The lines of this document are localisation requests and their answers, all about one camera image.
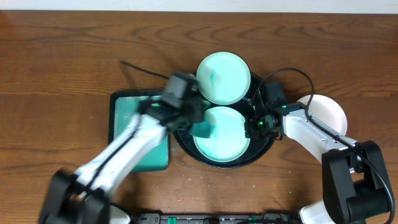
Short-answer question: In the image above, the green yellow sponge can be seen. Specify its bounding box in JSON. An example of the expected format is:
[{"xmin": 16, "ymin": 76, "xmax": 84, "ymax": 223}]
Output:
[{"xmin": 188, "ymin": 119, "xmax": 213, "ymax": 138}]

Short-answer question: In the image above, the mint green plate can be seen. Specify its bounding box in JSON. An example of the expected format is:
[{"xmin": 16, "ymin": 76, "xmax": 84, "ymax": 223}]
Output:
[
  {"xmin": 193, "ymin": 106, "xmax": 250, "ymax": 162},
  {"xmin": 196, "ymin": 52, "xmax": 251, "ymax": 105}
]

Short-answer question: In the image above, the white plate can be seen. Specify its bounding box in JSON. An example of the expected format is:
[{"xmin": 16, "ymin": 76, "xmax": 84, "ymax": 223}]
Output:
[{"xmin": 295, "ymin": 95, "xmax": 348, "ymax": 136}]

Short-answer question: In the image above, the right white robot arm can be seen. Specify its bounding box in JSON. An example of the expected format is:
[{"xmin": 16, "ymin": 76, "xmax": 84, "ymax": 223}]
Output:
[{"xmin": 245, "ymin": 93, "xmax": 396, "ymax": 223}]

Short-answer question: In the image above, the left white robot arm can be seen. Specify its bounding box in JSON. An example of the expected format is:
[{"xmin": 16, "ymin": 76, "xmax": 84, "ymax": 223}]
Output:
[{"xmin": 38, "ymin": 93, "xmax": 210, "ymax": 224}]

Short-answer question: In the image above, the round black tray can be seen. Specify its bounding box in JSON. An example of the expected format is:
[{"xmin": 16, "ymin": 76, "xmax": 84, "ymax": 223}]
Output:
[{"xmin": 174, "ymin": 72, "xmax": 274, "ymax": 169}]

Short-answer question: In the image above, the green rectangular water tray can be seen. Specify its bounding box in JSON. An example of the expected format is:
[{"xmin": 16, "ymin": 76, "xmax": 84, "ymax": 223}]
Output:
[{"xmin": 108, "ymin": 90, "xmax": 170, "ymax": 173}]

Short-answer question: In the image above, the mint green plate top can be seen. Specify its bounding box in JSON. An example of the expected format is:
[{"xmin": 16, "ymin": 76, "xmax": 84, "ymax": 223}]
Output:
[{"xmin": 196, "ymin": 52, "xmax": 251, "ymax": 105}]

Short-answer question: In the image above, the right black cable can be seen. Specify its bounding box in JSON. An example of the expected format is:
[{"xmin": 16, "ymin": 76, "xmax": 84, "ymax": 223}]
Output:
[{"xmin": 252, "ymin": 67, "xmax": 396, "ymax": 224}]

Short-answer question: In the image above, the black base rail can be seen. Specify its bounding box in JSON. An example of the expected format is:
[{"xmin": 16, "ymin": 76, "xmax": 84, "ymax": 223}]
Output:
[{"xmin": 130, "ymin": 212, "xmax": 302, "ymax": 224}]

